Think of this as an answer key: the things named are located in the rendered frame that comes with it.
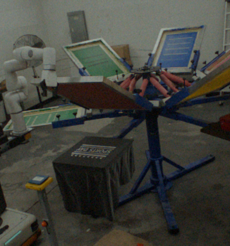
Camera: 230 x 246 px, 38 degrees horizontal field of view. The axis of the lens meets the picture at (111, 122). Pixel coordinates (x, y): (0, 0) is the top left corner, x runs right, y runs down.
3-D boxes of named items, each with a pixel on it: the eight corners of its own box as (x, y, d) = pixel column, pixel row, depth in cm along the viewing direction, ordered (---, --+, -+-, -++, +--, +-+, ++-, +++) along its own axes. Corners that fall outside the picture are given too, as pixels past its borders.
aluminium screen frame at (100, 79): (102, 81, 206) (103, 75, 206) (29, 83, 234) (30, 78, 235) (150, 110, 273) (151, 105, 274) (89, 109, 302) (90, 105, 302)
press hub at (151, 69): (169, 196, 351) (156, 69, 307) (135, 192, 370) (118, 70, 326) (181, 178, 383) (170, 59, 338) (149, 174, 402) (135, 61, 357)
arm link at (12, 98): (6, 113, 258) (1, 93, 253) (21, 108, 267) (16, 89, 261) (13, 115, 251) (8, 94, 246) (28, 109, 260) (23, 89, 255)
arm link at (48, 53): (32, 48, 211) (45, 50, 218) (33, 66, 212) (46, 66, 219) (47, 46, 201) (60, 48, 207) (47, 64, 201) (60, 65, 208)
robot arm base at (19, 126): (6, 133, 263) (1, 114, 258) (18, 127, 273) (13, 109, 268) (20, 134, 255) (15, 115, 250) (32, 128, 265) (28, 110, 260)
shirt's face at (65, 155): (103, 168, 225) (103, 167, 225) (51, 162, 246) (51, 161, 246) (133, 139, 264) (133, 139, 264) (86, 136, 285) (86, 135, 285)
